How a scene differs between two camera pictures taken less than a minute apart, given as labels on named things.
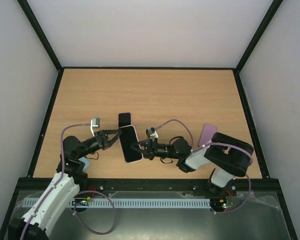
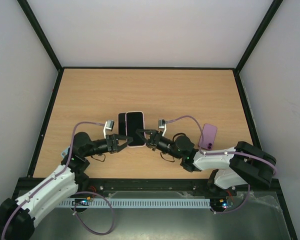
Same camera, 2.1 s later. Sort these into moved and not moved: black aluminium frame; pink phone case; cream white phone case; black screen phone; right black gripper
Moved: cream white phone case; right black gripper
Not moved: black aluminium frame; pink phone case; black screen phone
